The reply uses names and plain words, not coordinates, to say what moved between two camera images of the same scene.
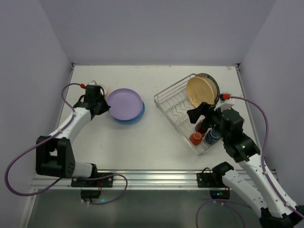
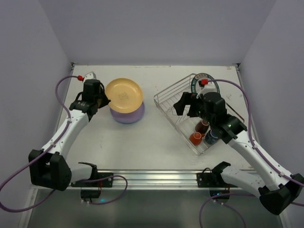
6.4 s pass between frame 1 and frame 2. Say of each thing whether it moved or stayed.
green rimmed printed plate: stayed
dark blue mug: stayed
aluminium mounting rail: stayed
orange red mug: stayed
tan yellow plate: moved
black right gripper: moved
